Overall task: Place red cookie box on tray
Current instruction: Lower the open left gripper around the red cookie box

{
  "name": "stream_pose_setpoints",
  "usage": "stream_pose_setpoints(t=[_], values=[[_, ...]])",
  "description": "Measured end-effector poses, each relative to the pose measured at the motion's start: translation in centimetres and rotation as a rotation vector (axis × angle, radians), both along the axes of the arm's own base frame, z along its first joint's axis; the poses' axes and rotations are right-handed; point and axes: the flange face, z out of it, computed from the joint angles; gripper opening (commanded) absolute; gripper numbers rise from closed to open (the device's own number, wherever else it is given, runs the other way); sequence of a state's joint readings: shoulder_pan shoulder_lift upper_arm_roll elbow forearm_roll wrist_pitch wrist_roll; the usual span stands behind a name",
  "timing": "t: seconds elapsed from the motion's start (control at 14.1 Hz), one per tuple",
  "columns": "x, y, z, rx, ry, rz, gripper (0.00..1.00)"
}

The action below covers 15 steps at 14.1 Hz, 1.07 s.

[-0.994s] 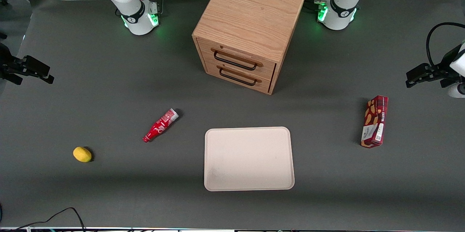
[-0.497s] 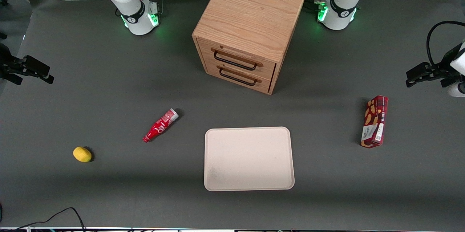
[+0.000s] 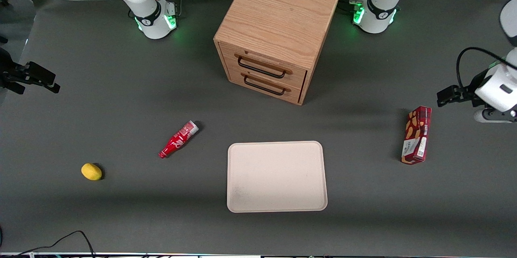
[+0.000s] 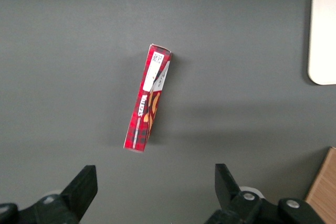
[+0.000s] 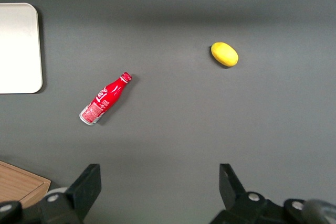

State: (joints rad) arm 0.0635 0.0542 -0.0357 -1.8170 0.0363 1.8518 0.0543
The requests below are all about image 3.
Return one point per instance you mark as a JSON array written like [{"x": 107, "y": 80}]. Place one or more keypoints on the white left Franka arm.
[{"x": 379, "y": 11}]

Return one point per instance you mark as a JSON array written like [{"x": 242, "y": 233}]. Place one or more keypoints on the red cola bottle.
[{"x": 177, "y": 140}]

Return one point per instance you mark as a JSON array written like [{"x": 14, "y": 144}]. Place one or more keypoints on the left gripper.
[{"x": 471, "y": 89}]

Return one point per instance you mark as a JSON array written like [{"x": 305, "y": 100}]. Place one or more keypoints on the yellow lemon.
[{"x": 91, "y": 171}]

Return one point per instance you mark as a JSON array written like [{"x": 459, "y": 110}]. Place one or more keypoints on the red cookie box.
[{"x": 416, "y": 137}]

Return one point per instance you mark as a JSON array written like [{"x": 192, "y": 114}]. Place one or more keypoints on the beige rectangular tray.
[{"x": 276, "y": 177}]

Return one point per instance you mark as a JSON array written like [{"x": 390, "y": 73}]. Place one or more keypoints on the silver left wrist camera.
[{"x": 494, "y": 116}]

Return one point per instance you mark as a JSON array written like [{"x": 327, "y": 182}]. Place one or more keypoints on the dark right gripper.
[{"x": 9, "y": 74}]

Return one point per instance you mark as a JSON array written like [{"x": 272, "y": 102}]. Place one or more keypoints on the wooden drawer cabinet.
[{"x": 278, "y": 11}]

